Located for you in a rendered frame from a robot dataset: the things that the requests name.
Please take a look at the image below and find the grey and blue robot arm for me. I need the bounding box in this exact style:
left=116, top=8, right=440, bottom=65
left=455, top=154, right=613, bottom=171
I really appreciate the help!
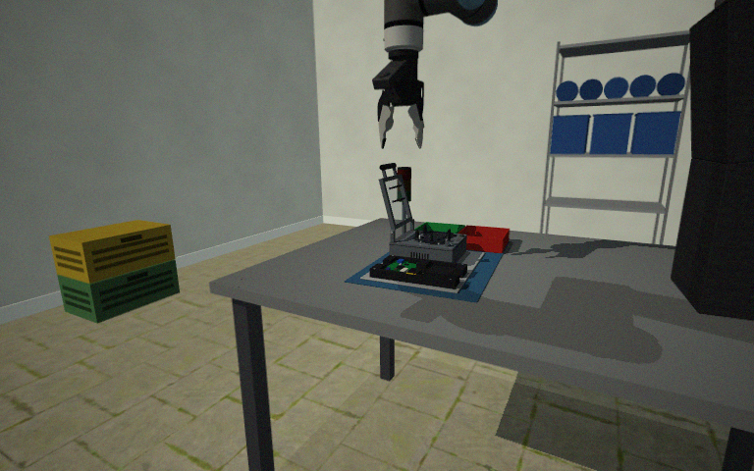
left=372, top=0, right=498, bottom=89

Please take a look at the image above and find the green circuit board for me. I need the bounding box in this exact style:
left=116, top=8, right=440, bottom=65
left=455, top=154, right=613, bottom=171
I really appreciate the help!
left=385, top=259, right=418, bottom=272

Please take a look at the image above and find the red bin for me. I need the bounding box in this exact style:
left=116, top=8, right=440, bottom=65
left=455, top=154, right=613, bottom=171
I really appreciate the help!
left=459, top=225, right=510, bottom=253

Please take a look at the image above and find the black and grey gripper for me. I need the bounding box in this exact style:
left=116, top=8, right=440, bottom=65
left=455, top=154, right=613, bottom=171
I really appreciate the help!
left=377, top=49, right=424, bottom=149

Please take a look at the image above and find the green bin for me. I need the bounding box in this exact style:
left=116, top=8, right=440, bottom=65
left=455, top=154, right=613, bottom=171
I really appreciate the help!
left=415, top=222, right=465, bottom=234

